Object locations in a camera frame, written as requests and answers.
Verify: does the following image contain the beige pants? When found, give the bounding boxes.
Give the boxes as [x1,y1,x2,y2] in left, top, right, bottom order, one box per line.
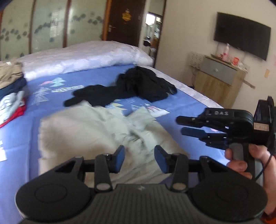
[38,102,184,185]

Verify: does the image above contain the right hand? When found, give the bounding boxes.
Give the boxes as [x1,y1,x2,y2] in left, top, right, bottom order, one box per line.
[225,144,275,216]

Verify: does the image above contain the wooden cabinet with grey drawer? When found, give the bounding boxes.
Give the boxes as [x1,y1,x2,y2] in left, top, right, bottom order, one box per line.
[194,56,247,109]

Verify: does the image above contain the white bottle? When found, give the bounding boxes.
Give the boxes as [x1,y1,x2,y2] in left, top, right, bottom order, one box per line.
[222,43,230,62]

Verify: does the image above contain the black pants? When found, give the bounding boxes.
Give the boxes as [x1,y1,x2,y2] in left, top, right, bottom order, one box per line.
[64,66,177,107]

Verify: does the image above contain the blue printed bed sheet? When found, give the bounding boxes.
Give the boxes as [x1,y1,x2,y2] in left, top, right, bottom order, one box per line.
[1,65,227,223]

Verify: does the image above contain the stack of folded clothes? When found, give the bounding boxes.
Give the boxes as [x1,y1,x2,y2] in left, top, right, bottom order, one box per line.
[1,60,28,127]

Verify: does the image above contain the dark wooden door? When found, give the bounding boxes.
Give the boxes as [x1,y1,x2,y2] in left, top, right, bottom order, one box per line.
[107,0,145,47]

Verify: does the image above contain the sliding wardrobe doors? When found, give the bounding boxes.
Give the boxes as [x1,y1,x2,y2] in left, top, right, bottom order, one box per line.
[1,0,106,61]

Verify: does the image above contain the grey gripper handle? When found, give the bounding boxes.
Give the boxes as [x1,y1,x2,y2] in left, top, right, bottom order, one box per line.
[229,143,264,186]

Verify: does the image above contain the black wall television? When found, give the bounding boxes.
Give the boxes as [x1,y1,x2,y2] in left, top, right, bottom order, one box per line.
[214,12,271,61]

